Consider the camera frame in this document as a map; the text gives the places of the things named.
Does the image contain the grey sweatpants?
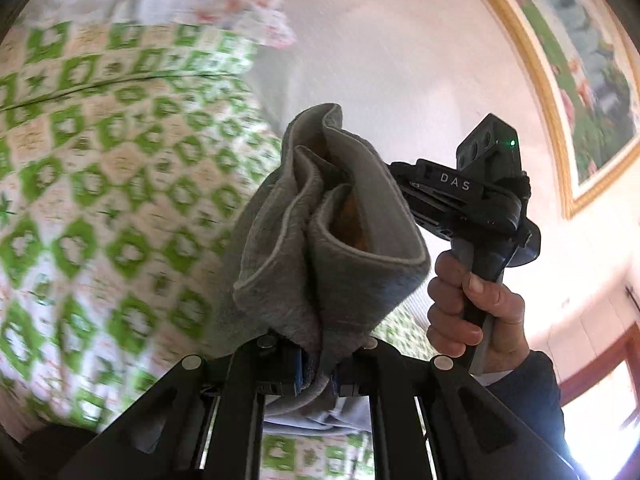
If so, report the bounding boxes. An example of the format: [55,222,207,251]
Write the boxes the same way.
[195,103,431,437]

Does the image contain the right forearm dark sleeve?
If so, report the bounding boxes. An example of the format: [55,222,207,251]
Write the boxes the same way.
[477,351,572,464]

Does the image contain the person's right hand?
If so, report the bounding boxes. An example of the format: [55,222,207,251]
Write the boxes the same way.
[426,252,529,373]

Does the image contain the white striped bolster pillow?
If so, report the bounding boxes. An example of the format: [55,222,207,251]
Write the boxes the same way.
[250,0,454,160]

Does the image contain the gold framed painting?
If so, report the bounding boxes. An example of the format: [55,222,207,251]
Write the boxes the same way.
[485,0,639,219]

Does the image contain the green white patterned bedspread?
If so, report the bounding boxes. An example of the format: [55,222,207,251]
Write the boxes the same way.
[1,22,425,479]

